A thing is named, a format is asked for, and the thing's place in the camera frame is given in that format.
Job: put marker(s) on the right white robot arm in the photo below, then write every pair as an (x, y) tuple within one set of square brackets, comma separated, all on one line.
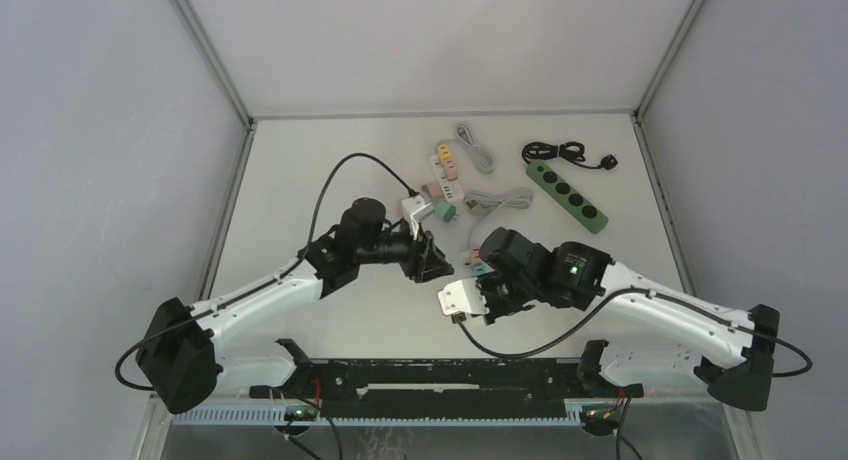
[(728, 351)]

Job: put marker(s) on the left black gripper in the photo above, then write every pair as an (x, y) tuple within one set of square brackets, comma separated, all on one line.
[(427, 264)]

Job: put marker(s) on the white power strip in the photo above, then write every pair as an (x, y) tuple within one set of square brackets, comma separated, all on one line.
[(453, 191), (468, 265)]

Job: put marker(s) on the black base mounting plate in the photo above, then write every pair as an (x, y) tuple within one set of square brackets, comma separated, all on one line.
[(445, 389)]

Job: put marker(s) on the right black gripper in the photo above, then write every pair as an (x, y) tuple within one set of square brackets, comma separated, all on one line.
[(492, 312)]

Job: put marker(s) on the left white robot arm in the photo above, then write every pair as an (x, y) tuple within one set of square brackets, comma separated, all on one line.
[(190, 352)]

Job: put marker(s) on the green power strip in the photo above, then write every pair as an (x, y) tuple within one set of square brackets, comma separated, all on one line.
[(567, 196)]

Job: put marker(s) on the yellow charger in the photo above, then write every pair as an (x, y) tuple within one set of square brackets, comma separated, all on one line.
[(443, 152)]

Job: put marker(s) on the green charger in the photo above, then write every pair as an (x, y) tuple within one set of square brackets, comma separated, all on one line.
[(445, 211)]

